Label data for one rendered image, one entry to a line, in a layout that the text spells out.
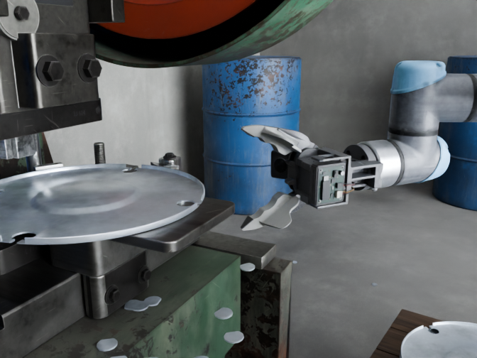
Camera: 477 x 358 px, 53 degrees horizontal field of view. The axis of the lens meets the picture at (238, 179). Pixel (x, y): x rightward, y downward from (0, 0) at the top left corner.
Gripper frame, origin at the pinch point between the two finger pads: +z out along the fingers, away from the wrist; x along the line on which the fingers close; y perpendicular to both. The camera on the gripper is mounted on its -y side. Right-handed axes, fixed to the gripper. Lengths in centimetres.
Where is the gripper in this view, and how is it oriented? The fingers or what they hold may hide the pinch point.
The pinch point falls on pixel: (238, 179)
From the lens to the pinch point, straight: 67.8
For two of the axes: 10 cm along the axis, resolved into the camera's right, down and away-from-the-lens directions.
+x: 0.0, 9.6, 2.9
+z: -9.0, 1.2, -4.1
